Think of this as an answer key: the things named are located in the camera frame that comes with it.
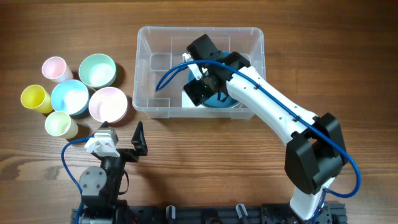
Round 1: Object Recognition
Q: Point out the pink plastic bowl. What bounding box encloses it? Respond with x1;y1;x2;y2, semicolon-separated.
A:
88;87;128;123

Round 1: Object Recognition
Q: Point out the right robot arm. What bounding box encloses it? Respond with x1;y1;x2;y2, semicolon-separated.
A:
132;27;350;223

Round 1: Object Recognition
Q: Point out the yellow plastic cup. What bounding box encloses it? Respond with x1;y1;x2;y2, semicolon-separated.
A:
21;85;53;114

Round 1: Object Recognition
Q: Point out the pink plastic cup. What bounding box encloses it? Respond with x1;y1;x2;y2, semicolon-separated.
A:
42;56;73;83

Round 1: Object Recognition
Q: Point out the dark blue plastic plate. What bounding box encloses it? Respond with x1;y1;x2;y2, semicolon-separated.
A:
188;51;242;109

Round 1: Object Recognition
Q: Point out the left blue cable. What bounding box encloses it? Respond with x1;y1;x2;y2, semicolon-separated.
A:
60;135;96;224

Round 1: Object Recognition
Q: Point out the white label in bin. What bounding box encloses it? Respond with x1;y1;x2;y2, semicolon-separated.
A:
182;91;205;108

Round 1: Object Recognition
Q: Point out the cream plastic cup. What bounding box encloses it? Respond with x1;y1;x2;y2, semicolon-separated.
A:
45;111;78;139

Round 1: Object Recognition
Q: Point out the clear plastic storage bin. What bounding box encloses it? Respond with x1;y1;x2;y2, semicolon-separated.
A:
132;26;266;119

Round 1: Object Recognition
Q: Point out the mint green plastic bowl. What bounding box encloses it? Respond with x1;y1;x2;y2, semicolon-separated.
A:
78;54;116;88

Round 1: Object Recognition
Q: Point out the blue cable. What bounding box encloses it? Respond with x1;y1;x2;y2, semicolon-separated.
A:
60;135;96;224
155;59;363;224

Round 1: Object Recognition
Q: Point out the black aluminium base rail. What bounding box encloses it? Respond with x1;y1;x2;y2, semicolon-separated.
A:
70;203;346;224

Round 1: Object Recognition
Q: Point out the right blue cable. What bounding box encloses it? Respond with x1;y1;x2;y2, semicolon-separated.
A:
155;59;363;224

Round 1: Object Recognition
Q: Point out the light blue plastic bowl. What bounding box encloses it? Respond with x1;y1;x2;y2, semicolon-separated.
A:
51;80;90;116

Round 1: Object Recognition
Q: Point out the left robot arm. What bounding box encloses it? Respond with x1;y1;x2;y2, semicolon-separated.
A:
71;121;147;223

